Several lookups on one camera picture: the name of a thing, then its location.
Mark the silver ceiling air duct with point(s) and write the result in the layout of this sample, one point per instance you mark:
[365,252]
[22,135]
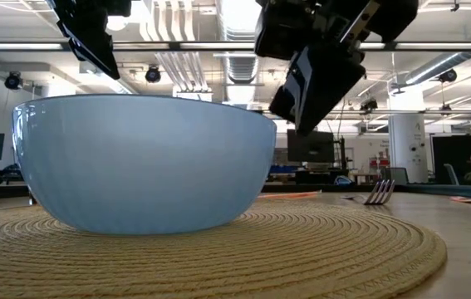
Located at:
[241,68]

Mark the white round column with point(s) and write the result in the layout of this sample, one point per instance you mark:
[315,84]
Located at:
[407,141]

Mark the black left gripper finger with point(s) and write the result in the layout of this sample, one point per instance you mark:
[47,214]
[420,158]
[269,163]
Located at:
[89,45]

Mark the grey office chair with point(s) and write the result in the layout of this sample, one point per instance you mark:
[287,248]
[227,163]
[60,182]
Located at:
[397,175]

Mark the black computer monitor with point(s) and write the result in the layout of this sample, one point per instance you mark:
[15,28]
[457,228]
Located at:
[310,147]

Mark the silver metal fork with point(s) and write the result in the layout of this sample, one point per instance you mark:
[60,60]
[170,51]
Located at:
[380,193]

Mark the light blue bowl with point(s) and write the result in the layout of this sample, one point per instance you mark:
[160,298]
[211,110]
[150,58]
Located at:
[143,166]

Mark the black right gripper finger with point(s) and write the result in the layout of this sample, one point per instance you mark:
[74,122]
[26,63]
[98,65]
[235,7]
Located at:
[326,87]
[284,104]

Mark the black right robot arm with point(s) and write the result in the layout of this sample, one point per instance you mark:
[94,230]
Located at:
[397,18]

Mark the yellow round plate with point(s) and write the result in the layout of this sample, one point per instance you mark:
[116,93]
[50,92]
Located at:
[260,257]

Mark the black ceiling spotlight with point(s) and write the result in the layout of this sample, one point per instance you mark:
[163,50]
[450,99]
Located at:
[447,75]
[153,74]
[13,81]

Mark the black partition panel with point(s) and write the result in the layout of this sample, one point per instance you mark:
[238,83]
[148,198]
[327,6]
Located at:
[447,158]

